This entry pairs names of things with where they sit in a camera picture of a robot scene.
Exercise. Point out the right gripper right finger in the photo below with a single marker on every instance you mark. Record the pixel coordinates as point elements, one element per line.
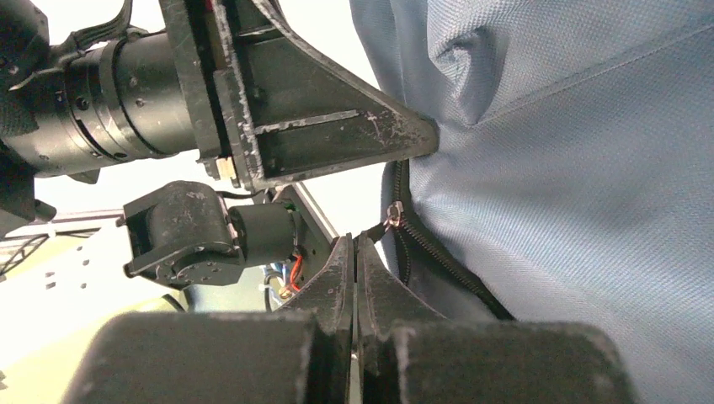
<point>410,353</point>

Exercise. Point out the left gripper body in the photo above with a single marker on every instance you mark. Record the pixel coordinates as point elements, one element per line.
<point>108,94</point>

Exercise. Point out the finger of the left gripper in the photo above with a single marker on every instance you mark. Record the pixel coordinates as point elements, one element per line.
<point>291,113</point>

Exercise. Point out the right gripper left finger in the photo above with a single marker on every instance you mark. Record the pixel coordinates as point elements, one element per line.
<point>299,353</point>

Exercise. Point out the blue student backpack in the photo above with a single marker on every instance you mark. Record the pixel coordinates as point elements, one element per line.
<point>574,175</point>

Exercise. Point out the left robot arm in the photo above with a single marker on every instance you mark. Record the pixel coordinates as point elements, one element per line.
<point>184,234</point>

